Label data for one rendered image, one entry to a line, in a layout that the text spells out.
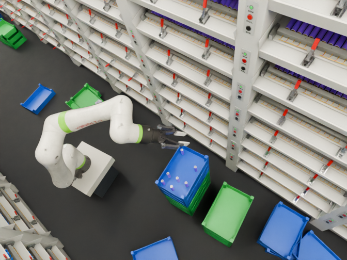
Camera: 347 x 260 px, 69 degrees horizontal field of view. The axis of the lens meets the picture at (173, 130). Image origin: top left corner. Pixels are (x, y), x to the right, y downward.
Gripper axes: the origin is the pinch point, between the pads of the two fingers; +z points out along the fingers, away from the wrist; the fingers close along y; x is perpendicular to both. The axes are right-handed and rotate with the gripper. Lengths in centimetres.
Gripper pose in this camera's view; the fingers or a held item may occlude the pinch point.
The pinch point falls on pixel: (182, 138)
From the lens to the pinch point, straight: 135.1
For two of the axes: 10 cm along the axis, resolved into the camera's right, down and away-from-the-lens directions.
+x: 5.1, -5.2, -6.8
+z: 8.3, 1.1, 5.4
